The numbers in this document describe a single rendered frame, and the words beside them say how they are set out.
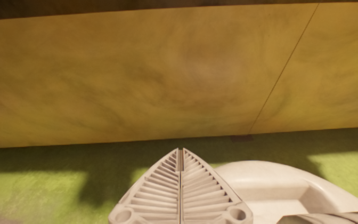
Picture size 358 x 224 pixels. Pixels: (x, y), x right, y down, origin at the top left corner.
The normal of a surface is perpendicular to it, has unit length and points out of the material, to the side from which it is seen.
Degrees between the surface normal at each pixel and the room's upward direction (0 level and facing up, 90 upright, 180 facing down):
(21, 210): 0
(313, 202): 73
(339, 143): 0
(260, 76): 90
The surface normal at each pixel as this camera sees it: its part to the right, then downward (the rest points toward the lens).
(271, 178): -0.04, -0.71
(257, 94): 0.05, 0.71
